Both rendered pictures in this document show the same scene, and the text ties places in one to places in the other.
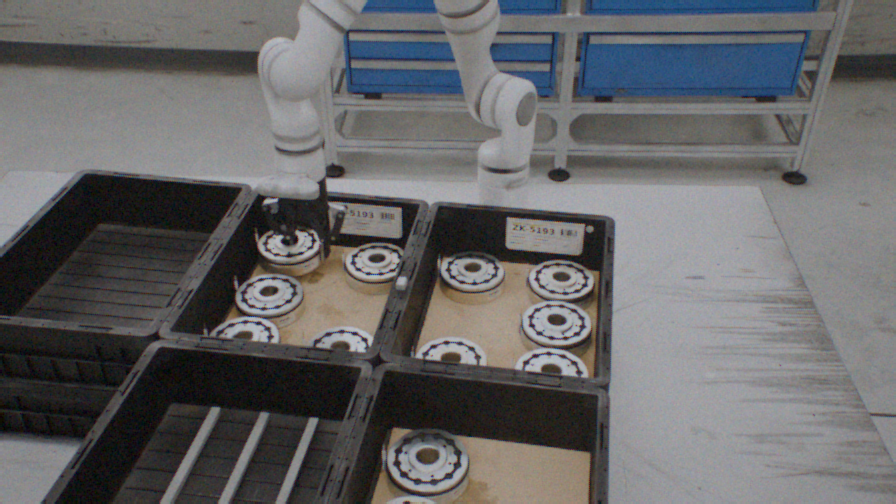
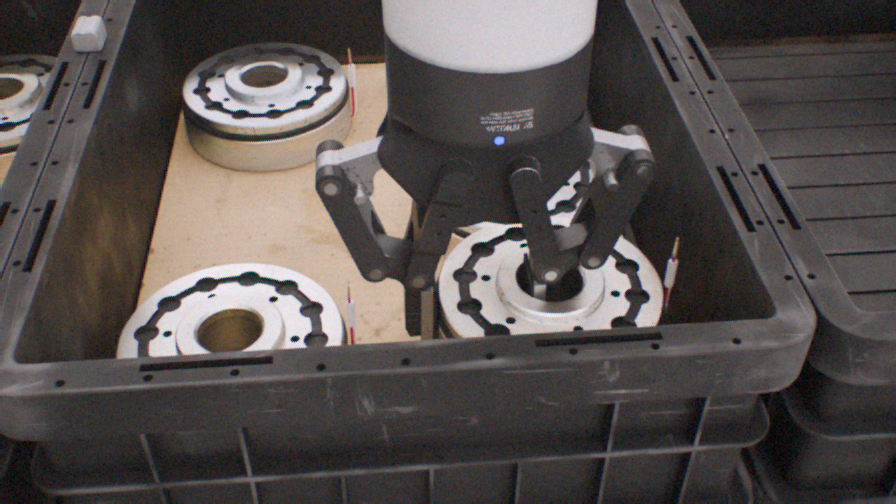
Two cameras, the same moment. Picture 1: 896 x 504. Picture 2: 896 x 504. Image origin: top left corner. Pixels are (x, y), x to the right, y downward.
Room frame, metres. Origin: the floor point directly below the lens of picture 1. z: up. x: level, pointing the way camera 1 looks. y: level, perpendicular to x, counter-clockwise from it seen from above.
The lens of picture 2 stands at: (1.54, 0.13, 1.18)
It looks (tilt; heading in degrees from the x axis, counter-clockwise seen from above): 41 degrees down; 166
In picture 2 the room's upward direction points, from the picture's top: straight up
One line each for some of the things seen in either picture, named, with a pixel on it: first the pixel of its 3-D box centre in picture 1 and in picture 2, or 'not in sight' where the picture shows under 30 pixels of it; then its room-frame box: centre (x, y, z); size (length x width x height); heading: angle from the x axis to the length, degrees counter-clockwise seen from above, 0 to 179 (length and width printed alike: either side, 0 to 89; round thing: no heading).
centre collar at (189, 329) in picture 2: (377, 259); (230, 333); (1.22, 0.11, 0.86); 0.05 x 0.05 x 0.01
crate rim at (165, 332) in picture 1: (309, 267); (386, 92); (1.12, 0.21, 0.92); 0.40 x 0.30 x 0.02; 171
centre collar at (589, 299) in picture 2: (289, 241); (550, 282); (1.24, 0.26, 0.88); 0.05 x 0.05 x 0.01
